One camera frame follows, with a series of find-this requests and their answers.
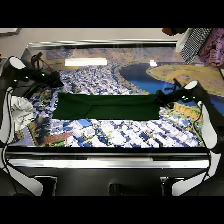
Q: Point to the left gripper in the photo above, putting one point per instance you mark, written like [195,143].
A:
[55,81]

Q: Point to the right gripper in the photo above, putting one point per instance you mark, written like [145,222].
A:
[162,98]

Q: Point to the dark green pants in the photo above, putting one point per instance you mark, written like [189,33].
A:
[110,107]

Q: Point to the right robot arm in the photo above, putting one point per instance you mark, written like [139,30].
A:
[208,110]

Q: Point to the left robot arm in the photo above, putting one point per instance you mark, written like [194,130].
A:
[16,76]

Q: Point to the white garment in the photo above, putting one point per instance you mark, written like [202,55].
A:
[22,111]

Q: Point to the checked shirt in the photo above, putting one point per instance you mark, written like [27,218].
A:
[197,43]

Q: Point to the purple patterned garment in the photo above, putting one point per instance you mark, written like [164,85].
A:
[213,46]

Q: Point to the silver frame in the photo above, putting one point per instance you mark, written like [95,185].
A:
[110,163]

